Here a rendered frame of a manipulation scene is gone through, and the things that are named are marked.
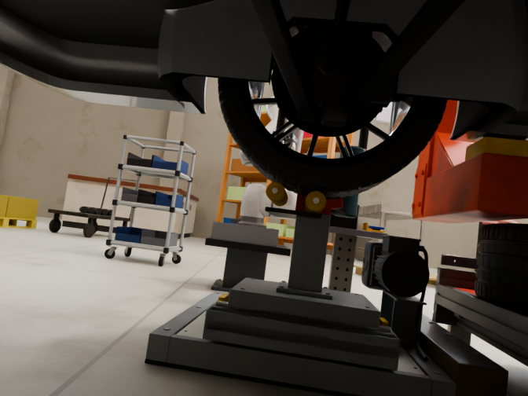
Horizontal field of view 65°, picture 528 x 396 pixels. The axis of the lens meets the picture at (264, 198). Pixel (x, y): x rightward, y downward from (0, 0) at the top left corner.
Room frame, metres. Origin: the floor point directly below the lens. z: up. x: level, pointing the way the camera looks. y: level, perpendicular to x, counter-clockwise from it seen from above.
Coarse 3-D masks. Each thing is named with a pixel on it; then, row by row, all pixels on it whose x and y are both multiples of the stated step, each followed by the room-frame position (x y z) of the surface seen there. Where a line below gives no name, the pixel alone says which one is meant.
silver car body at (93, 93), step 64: (0, 0) 1.06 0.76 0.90; (64, 0) 1.01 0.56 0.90; (128, 0) 0.97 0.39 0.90; (192, 0) 0.96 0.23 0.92; (320, 0) 0.95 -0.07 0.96; (384, 0) 0.94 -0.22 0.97; (512, 0) 0.91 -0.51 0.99; (0, 64) 1.21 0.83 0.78; (64, 64) 1.27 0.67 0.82; (128, 64) 1.25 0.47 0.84; (192, 64) 0.98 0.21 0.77; (256, 64) 0.97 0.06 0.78; (448, 64) 0.92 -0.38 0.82; (512, 64) 0.91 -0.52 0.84; (512, 128) 1.11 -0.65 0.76
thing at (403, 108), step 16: (384, 48) 1.29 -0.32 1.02; (256, 96) 1.37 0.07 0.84; (400, 96) 1.31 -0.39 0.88; (256, 112) 1.31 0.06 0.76; (400, 112) 1.29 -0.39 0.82; (368, 128) 1.32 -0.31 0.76; (400, 128) 1.12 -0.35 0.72; (384, 144) 1.13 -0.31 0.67; (320, 160) 1.14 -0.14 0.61; (336, 160) 1.14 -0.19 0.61; (352, 160) 1.13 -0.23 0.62
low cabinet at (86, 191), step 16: (80, 176) 6.83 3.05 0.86; (80, 192) 6.87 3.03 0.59; (96, 192) 6.88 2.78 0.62; (112, 192) 6.89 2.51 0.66; (64, 208) 6.87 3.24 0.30; (128, 208) 6.89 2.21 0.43; (144, 208) 6.90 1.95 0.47; (192, 208) 8.72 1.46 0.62; (64, 224) 6.90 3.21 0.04; (80, 224) 6.91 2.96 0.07; (128, 224) 6.89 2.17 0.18; (144, 224) 6.90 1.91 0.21; (160, 224) 6.90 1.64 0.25; (176, 224) 7.07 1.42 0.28; (192, 224) 9.06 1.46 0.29
